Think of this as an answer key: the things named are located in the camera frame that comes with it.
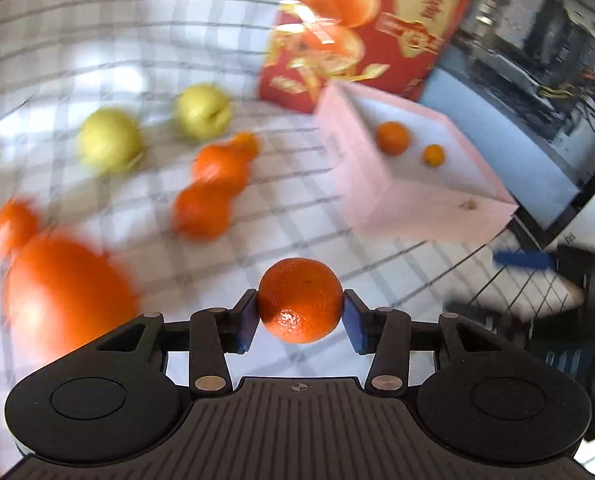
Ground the light blue panel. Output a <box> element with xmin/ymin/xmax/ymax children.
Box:
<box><xmin>420</xmin><ymin>67</ymin><xmax>581</xmax><ymax>223</ymax></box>

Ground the large orange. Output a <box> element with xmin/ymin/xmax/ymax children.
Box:
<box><xmin>6</xmin><ymin>232</ymin><xmax>141</xmax><ymax>361</ymax></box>

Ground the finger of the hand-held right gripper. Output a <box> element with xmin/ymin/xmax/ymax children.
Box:
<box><xmin>493</xmin><ymin>251</ymin><xmax>559</xmax><ymax>272</ymax></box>
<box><xmin>445</xmin><ymin>299</ymin><xmax>528</xmax><ymax>332</ymax></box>

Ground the open computer case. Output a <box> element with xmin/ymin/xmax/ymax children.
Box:
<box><xmin>452</xmin><ymin>0</ymin><xmax>595</xmax><ymax>176</ymax></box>

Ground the white checkered tablecloth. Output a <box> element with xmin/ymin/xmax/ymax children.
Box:
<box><xmin>0</xmin><ymin>0</ymin><xmax>585</xmax><ymax>480</ymax></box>

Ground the pink cardboard box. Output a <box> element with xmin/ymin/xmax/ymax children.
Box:
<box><xmin>315</xmin><ymin>81</ymin><xmax>519</xmax><ymax>243</ymax></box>

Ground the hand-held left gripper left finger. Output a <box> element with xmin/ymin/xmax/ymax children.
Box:
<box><xmin>94</xmin><ymin>289</ymin><xmax>259</xmax><ymax>395</ymax></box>

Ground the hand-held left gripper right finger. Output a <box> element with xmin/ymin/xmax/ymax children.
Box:
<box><xmin>342</xmin><ymin>289</ymin><xmax>501</xmax><ymax>395</ymax></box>

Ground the red printed carton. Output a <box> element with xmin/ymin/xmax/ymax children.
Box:
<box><xmin>258</xmin><ymin>0</ymin><xmax>488</xmax><ymax>115</ymax></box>

